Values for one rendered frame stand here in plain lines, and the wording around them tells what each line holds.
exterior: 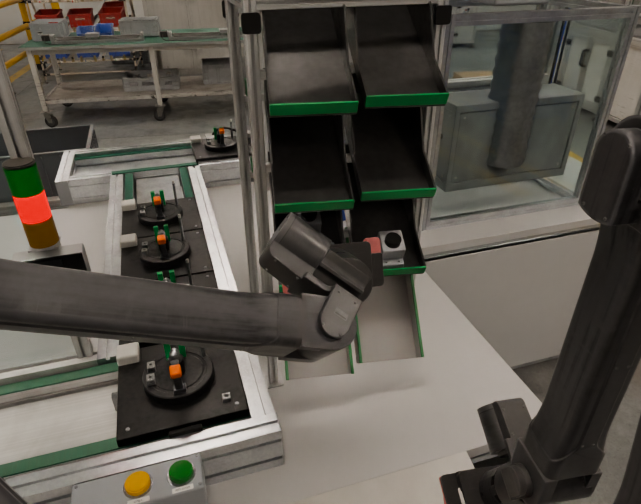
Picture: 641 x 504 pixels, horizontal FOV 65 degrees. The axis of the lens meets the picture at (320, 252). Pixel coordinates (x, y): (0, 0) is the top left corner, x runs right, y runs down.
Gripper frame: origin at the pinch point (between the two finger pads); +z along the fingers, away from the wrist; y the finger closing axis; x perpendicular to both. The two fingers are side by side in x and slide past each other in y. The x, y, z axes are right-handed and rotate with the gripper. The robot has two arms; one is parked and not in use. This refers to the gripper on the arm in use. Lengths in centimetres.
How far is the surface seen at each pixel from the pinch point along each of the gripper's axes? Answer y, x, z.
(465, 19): -54, -55, 70
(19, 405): 62, 28, 31
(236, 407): 17.1, 29.4, 18.5
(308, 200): 0.9, -8.9, 9.5
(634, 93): -375, -78, 408
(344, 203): -4.7, -8.0, 6.9
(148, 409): 33.7, 28.3, 20.1
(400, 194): -14.9, -8.6, 9.5
